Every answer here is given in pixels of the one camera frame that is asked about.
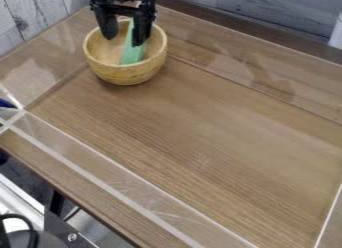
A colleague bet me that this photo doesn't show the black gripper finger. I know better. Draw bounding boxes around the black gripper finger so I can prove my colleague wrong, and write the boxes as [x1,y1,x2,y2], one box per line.
[132,8,156,47]
[93,6,118,40]

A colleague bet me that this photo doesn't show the brown wooden bowl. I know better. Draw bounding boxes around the brown wooden bowl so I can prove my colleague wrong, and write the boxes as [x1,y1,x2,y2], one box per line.
[82,19,168,85]

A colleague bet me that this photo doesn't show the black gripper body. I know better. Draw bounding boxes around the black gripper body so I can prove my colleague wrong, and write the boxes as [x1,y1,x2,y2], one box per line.
[89,0,156,20]

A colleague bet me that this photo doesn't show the black metal bracket with screw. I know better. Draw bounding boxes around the black metal bracket with screw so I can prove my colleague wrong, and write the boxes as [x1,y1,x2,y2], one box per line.
[42,210,98,248]

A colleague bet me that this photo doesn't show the black table leg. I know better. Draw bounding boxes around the black table leg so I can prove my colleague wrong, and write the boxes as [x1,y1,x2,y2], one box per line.
[49,191,65,216]

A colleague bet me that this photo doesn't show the green rectangular block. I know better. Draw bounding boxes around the green rectangular block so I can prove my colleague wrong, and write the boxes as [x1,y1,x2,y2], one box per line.
[120,21,144,65]

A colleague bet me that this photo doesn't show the black cable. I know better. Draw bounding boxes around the black cable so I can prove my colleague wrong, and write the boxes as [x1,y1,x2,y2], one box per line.
[0,213,40,248]

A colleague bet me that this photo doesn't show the clear acrylic tray walls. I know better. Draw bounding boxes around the clear acrylic tray walls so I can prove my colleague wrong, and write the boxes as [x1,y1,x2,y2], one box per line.
[0,0,342,248]

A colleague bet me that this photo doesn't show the blue object at left edge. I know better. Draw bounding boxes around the blue object at left edge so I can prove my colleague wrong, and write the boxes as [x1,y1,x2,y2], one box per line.
[0,98,17,109]

